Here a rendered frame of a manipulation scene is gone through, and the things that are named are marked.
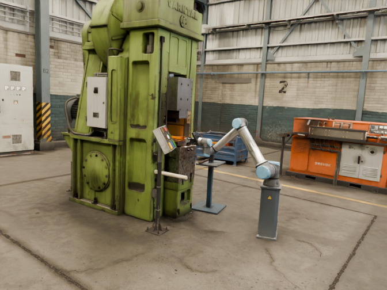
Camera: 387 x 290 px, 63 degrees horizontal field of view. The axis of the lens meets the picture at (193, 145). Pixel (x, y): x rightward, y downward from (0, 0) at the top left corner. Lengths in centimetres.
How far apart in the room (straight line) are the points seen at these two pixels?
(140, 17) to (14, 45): 566
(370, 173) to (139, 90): 460
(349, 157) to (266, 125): 542
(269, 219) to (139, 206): 157
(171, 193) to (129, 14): 221
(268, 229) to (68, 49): 775
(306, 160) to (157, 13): 451
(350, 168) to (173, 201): 387
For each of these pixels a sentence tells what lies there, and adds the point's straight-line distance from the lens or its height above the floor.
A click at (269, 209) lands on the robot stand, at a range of 366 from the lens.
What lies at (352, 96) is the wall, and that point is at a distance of 1086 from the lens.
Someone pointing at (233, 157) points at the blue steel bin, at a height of 20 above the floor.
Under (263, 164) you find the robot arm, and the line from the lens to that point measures 342.
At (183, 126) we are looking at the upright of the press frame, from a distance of 427.
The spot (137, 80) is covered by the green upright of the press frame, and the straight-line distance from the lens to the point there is 398.
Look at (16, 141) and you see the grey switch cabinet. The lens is 852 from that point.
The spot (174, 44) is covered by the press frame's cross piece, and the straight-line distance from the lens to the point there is 406.
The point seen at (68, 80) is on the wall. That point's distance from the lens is 980.
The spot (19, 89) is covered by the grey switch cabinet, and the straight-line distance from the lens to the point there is 850.
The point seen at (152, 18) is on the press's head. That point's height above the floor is 238.
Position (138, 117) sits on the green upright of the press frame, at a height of 125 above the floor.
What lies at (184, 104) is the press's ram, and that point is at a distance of 398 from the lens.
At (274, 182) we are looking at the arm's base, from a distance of 360.
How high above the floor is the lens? 149
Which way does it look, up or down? 8 degrees down
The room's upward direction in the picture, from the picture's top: 3 degrees clockwise
